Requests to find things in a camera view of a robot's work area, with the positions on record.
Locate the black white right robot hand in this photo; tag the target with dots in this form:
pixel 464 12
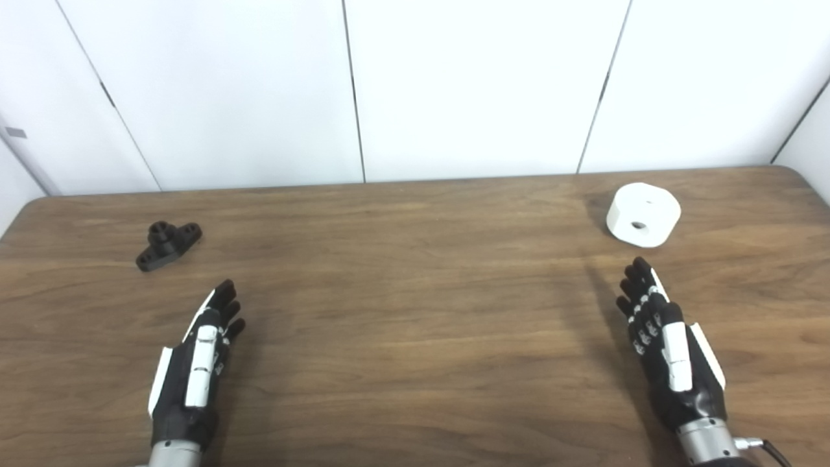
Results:
pixel 681 389

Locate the black flanged holder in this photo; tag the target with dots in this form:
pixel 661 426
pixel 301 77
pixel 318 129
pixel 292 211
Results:
pixel 167 246

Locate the round white piece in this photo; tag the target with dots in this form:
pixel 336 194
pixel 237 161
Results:
pixel 639 211

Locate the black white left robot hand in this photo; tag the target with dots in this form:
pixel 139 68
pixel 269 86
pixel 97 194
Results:
pixel 194 389

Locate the small grey wall label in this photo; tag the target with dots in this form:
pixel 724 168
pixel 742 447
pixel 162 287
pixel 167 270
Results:
pixel 15 132

